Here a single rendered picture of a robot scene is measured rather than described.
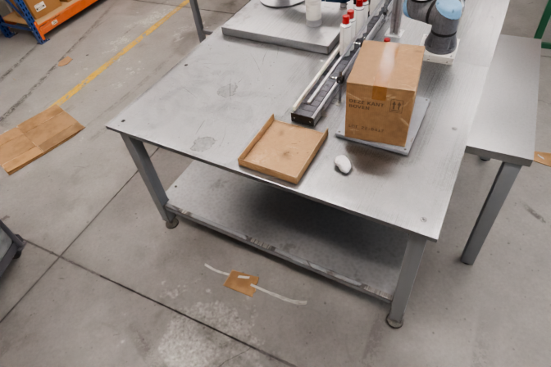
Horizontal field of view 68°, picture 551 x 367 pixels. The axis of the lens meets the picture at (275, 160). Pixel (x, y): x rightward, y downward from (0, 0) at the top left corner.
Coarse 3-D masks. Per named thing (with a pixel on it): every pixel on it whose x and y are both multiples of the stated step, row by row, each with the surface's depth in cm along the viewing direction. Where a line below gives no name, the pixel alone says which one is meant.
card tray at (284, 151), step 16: (272, 128) 176; (288, 128) 175; (304, 128) 174; (256, 144) 170; (272, 144) 169; (288, 144) 168; (304, 144) 167; (320, 144) 164; (240, 160) 160; (256, 160) 163; (272, 160) 162; (288, 160) 162; (304, 160) 161; (288, 176) 152
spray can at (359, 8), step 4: (356, 0) 199; (360, 0) 197; (356, 4) 200; (360, 4) 199; (356, 8) 200; (360, 8) 200; (364, 8) 201; (356, 12) 201; (360, 12) 201; (356, 16) 203; (360, 16) 202; (356, 20) 204; (360, 20) 204; (356, 24) 205; (360, 24) 205; (356, 28) 207; (360, 28) 207; (356, 32) 209; (360, 36) 210
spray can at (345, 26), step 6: (348, 18) 187; (342, 24) 190; (348, 24) 189; (342, 30) 191; (348, 30) 190; (342, 36) 193; (348, 36) 193; (342, 42) 195; (348, 42) 195; (342, 48) 198; (348, 54) 200
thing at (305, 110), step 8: (384, 8) 231; (368, 16) 226; (376, 16) 226; (368, 24) 221; (368, 32) 215; (360, 40) 210; (336, 56) 202; (352, 56) 201; (344, 64) 196; (328, 72) 193; (336, 72) 192; (320, 80) 189; (328, 80) 188; (312, 88) 185; (328, 88) 184; (320, 96) 181; (304, 104) 178; (312, 104) 177; (320, 104) 179; (296, 112) 174; (304, 112) 174; (312, 112) 173
